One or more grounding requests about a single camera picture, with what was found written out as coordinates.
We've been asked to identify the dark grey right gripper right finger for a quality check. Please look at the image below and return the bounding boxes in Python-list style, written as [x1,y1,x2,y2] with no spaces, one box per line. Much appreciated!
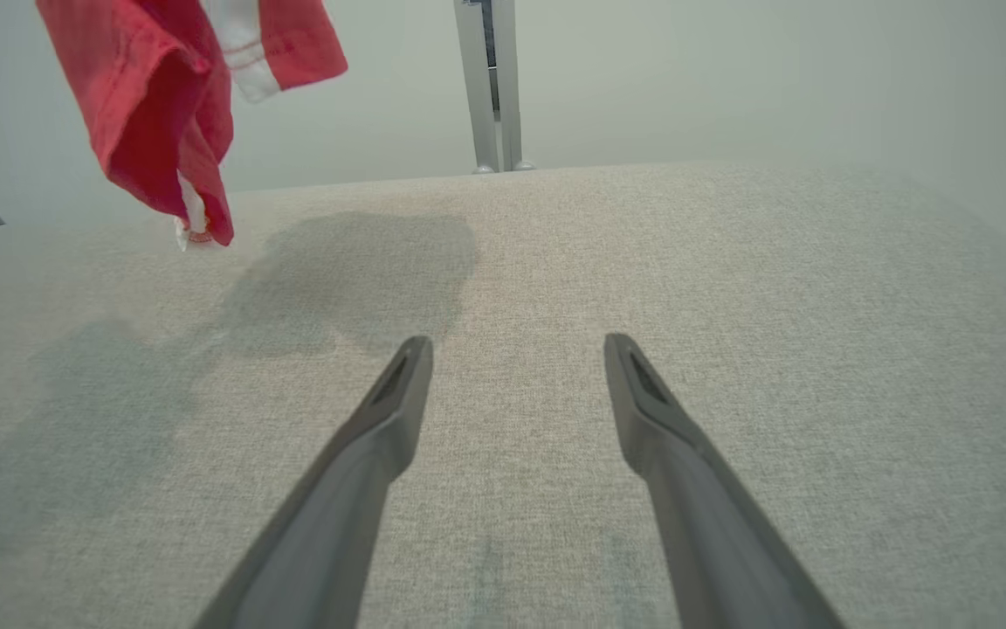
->
[603,332,844,629]

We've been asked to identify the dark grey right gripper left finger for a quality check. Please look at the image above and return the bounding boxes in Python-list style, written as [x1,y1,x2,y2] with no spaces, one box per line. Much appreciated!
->
[193,336,434,629]

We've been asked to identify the red shorts with white trim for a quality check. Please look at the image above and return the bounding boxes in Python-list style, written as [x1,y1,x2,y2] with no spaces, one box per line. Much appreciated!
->
[36,0,348,252]

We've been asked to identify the grey fabric sofa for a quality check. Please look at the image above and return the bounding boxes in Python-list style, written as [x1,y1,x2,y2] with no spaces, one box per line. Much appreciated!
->
[0,160,1006,629]

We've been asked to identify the grey metal partition post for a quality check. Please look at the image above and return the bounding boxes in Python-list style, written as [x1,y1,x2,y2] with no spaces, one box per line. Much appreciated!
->
[453,0,536,174]

